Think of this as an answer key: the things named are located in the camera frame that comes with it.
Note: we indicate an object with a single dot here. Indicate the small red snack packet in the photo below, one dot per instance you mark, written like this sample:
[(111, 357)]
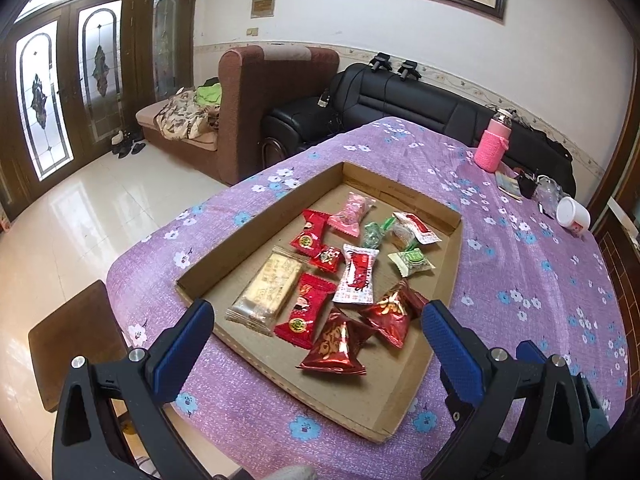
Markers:
[(326, 259)]

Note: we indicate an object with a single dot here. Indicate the white plastic cup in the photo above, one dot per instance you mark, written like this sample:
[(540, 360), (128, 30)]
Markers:
[(572, 215)]

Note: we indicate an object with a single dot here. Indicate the pink insulated bottle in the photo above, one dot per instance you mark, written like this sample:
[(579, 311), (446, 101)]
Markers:
[(492, 142)]

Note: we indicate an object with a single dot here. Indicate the green and white snack packet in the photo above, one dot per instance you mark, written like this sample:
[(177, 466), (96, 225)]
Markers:
[(412, 262)]

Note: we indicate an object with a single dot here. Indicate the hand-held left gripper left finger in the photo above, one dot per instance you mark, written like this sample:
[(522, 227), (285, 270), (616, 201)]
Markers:
[(185, 345)]

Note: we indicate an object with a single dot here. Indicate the large red snack packet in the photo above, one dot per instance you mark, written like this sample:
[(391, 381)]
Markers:
[(302, 310)]

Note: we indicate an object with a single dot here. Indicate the pile of shoes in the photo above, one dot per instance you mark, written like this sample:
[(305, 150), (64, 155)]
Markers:
[(127, 144)]

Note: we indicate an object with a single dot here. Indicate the purple floral tablecloth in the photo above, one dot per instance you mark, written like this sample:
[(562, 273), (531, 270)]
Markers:
[(500, 270)]

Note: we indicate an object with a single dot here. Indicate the wooden stool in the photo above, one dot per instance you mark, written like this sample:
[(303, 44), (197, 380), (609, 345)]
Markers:
[(75, 340)]

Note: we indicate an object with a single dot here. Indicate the red snack packet round logo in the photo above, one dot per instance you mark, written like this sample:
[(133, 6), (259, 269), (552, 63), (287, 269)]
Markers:
[(310, 232)]

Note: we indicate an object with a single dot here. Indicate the patterned blanket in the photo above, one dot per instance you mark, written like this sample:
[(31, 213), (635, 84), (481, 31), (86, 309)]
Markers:
[(182, 115)]

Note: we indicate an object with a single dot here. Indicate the dark red triangular snack packet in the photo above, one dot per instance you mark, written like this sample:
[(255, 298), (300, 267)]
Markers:
[(337, 345), (395, 312)]

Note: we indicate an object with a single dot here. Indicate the brown fabric sofa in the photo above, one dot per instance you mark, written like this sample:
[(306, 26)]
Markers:
[(260, 110)]

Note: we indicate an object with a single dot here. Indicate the wooden cabinet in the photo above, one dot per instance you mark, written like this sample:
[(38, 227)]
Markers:
[(620, 270)]

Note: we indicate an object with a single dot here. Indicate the black key pouch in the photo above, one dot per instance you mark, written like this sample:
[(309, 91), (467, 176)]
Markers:
[(526, 185)]

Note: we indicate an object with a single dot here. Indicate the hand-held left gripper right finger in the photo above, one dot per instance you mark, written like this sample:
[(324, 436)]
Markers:
[(450, 350)]

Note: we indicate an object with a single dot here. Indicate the black leather sofa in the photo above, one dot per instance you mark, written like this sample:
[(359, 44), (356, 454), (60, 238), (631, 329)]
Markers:
[(400, 105)]

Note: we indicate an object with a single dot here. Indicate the wooden stained glass doors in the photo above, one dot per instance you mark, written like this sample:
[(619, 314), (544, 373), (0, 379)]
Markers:
[(70, 85)]

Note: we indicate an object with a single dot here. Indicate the bundle of paper notes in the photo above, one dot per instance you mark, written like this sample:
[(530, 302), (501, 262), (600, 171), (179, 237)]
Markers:
[(507, 186)]

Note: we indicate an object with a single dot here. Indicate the pink snack packet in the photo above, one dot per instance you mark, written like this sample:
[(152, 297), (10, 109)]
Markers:
[(350, 215)]

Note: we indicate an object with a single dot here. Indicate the cardboard box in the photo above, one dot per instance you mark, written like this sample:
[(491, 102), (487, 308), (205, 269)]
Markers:
[(390, 385)]

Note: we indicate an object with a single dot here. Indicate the clear glass cup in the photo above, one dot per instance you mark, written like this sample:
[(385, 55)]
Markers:
[(547, 195)]

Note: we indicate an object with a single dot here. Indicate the green cloth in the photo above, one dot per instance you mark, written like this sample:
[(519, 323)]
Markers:
[(209, 94)]

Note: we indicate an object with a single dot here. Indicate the clear packet with red label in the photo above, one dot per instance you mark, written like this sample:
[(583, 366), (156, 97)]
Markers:
[(412, 230)]

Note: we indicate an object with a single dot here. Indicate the wall plaque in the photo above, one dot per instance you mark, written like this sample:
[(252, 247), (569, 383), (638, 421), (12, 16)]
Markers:
[(263, 4)]

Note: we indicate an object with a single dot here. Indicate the black clamp device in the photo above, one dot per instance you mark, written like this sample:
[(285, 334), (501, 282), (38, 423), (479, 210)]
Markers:
[(408, 70), (380, 62)]

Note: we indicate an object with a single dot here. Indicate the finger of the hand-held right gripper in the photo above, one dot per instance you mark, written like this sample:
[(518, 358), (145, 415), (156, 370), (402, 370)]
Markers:
[(530, 351)]

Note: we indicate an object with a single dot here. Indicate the white and red snack packet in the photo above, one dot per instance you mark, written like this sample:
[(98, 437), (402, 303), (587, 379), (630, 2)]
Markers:
[(356, 275)]

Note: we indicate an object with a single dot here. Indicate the beige biscuit bar packet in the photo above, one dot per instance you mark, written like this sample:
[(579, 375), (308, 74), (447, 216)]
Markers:
[(265, 290)]

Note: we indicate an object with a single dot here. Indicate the green twist candy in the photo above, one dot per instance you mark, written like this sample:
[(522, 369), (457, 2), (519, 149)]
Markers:
[(376, 234)]

